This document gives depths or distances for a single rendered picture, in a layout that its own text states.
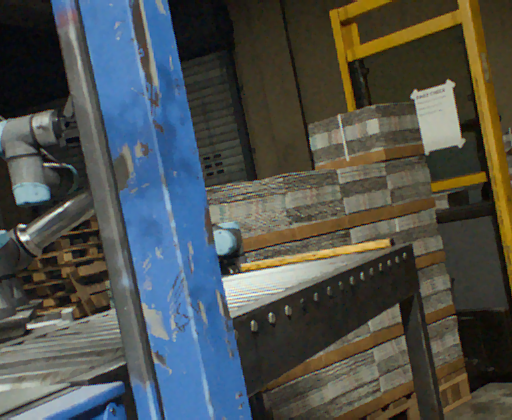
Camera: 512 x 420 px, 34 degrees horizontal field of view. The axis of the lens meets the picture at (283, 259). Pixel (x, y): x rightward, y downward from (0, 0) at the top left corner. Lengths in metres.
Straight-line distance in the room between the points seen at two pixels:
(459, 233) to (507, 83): 5.42
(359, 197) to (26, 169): 1.64
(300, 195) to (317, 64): 7.01
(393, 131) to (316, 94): 6.48
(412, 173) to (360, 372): 0.89
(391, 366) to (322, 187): 0.75
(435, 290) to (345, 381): 0.69
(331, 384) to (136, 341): 2.29
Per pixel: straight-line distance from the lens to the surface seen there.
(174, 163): 0.78
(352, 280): 1.70
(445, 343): 3.63
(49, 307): 9.38
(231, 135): 10.34
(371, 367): 3.22
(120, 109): 0.78
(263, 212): 2.90
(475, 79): 3.80
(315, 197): 3.08
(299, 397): 2.94
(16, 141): 1.93
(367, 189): 3.31
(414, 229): 3.51
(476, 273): 4.07
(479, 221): 4.02
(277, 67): 10.08
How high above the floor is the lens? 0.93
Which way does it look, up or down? 3 degrees down
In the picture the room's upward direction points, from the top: 11 degrees counter-clockwise
